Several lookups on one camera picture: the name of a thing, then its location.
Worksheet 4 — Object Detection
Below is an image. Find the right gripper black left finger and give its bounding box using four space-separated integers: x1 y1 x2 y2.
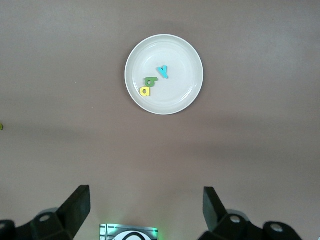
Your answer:
0 184 91 240

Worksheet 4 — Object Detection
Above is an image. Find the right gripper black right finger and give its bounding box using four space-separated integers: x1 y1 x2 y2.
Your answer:
198 186 305 240

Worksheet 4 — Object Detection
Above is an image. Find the green foam letter b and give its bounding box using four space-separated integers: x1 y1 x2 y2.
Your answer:
143 77 158 88

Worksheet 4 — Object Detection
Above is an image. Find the teal foam letter y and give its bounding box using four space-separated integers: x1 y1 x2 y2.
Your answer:
156 65 170 80

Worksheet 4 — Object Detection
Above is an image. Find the brown table cover sheet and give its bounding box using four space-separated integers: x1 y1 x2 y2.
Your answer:
0 0 320 240

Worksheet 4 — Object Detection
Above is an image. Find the beige brown round plate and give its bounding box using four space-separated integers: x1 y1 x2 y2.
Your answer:
124 34 205 116

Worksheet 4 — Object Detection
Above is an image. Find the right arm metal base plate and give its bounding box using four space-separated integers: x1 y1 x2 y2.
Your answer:
99 223 159 240

